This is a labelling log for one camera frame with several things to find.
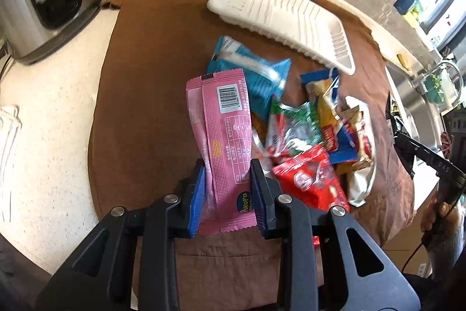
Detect metal sink faucet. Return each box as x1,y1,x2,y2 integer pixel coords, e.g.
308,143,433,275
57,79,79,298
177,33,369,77
412,59,465,98

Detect green snack packet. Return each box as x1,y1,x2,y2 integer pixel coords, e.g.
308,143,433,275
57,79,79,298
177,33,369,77
265,97,323,164

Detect white snack packet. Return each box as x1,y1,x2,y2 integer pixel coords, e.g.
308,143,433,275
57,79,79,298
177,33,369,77
345,96,377,208

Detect black snack packet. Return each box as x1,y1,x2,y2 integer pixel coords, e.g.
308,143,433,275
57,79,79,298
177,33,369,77
385,93,415,178

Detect right hand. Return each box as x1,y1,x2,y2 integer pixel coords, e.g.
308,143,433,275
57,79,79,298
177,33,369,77
420,192,464,241

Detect pink snack bar wrapper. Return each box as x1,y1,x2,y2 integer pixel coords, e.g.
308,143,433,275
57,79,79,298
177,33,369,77
186,69,257,235

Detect white plastic tray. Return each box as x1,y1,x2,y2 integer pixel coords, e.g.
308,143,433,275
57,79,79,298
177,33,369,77
207,0,355,76

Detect light blue snack packet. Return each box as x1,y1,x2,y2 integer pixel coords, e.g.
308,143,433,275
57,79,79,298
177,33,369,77
206,36,292,122

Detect brown cloth mat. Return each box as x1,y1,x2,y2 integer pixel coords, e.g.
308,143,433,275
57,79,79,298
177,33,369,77
89,0,415,310

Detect gold red snack packet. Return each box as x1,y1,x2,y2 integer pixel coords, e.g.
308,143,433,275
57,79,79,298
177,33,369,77
336,106,373,176

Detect folded white cloth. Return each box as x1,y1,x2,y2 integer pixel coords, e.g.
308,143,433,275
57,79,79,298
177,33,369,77
0,105,22,180

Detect red candy bag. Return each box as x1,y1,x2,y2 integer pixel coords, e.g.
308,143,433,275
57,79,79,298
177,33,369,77
273,144,350,212

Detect blue roll cake packet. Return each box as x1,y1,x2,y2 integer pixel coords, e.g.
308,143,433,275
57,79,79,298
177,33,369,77
300,68,358,165

